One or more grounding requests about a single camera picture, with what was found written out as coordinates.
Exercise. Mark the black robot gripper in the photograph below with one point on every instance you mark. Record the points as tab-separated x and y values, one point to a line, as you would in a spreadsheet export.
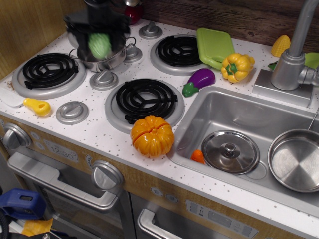
98	18

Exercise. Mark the green bumpy toy squash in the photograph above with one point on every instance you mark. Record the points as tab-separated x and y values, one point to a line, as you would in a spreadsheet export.
99	44

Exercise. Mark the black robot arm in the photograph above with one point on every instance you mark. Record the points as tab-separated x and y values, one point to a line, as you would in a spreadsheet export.
97	2

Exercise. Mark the small steel pot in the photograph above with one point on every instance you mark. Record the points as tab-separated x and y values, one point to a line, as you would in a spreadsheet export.
113	59

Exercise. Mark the steel pot lid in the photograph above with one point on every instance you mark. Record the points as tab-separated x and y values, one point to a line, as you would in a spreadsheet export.
230	151

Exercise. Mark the steel pan in sink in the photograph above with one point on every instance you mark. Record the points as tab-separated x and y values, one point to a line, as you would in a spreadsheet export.
293	158

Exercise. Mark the back left black burner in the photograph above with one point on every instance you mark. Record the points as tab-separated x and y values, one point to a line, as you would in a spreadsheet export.
72	40

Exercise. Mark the black burner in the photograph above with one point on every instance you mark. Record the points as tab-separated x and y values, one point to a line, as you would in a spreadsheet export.
48	76
136	99
177	55
72	40

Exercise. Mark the silver stove knob centre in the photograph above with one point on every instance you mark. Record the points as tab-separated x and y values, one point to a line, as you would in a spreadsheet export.
133	54

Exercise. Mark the silver stove knob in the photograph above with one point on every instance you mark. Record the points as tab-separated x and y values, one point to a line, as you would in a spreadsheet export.
104	80
72	113
150	31
133	54

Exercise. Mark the silver stove knob middle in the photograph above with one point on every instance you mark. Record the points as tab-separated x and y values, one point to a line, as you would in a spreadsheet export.
104	80

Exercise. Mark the red toy bottle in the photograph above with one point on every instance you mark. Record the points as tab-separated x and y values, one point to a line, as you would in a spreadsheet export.
134	10

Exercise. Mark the silver stove knob back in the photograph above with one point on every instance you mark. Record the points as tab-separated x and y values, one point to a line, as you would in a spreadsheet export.
150	31

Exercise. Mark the front left black burner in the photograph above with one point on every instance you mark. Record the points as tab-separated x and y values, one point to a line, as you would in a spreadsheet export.
48	76

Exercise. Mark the front centre black burner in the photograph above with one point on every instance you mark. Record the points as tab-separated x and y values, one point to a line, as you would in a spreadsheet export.
136	99

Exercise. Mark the silver stove knob front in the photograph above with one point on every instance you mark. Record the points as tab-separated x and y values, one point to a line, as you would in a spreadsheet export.
72	113

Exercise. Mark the back right black burner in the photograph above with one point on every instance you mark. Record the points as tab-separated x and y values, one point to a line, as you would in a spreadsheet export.
177	55

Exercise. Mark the orange toy pumpkin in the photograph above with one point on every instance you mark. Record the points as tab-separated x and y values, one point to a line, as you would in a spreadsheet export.
152	136

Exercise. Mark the purple toy eggplant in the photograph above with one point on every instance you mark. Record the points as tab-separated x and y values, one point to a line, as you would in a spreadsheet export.
200	79

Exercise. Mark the green plastic cutting board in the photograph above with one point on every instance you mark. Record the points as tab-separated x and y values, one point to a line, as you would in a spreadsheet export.
213	46

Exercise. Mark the steel sink basin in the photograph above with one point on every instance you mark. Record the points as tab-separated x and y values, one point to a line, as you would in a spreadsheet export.
216	109

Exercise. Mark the silver oven dial left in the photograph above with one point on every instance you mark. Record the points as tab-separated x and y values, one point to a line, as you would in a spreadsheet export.
15	137

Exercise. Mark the silver oven dial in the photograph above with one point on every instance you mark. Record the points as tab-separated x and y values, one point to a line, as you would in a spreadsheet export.
15	137
106	176

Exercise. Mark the silver oven dial right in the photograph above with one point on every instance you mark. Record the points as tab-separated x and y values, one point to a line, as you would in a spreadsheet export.
106	176

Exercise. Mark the yellow toy bell pepper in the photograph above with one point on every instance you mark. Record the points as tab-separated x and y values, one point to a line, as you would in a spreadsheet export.
237	67

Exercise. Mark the orange toy carrot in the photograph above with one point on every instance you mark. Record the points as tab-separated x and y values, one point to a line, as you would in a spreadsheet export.
198	156

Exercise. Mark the blue clamp tool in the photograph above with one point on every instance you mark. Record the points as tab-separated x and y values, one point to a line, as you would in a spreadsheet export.
23	204

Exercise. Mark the yellow toy corn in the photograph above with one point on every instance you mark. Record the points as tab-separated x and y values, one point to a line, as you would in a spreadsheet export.
281	44

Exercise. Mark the silver toy faucet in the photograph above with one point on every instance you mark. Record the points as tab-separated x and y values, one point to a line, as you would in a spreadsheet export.
292	81

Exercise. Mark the yellow handled white spatula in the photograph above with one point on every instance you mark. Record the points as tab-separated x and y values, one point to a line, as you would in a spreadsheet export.
12	99

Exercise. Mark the silver oven door handle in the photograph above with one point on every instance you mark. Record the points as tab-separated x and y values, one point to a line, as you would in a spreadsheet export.
48	177

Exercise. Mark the silver right door handle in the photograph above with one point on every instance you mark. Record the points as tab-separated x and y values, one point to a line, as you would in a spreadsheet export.
146	224

